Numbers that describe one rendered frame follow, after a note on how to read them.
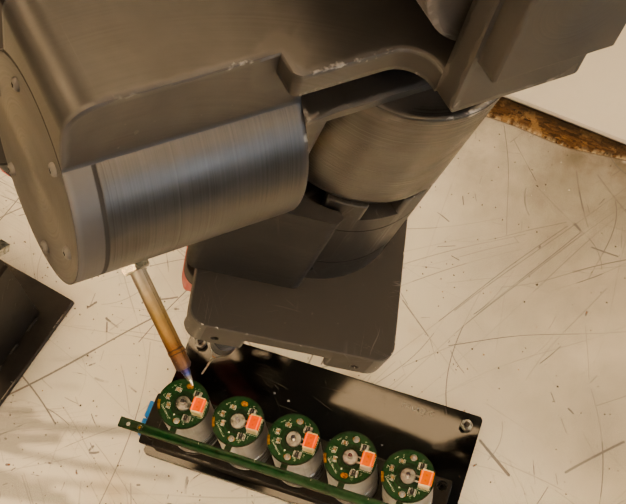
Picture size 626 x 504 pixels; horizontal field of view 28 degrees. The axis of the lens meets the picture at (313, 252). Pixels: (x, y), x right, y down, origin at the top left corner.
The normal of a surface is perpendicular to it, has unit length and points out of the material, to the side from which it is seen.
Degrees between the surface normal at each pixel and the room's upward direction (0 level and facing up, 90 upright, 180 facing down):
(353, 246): 95
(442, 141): 98
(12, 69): 75
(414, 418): 0
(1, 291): 90
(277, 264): 89
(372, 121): 85
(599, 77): 0
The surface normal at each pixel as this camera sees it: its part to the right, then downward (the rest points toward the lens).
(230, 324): 0.25, -0.38
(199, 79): 0.44, 0.82
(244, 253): -0.12, 0.90
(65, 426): -0.06, -0.42
